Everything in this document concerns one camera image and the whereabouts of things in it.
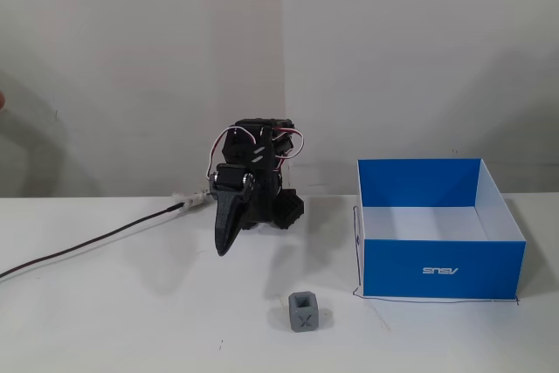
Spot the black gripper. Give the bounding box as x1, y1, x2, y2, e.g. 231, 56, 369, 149
208, 125, 281, 258

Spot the gray hollow cube block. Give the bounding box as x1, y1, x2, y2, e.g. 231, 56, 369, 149
288, 290, 318, 332

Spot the blue and white cardboard box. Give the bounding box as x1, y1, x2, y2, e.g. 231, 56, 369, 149
352, 157, 527, 300

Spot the white taped cable connector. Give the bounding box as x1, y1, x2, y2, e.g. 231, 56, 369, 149
170, 188, 212, 210

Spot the red white servo wire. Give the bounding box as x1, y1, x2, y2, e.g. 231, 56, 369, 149
270, 126, 307, 171
204, 125, 259, 182

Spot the black power cable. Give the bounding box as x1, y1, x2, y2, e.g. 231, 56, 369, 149
0, 202, 187, 280

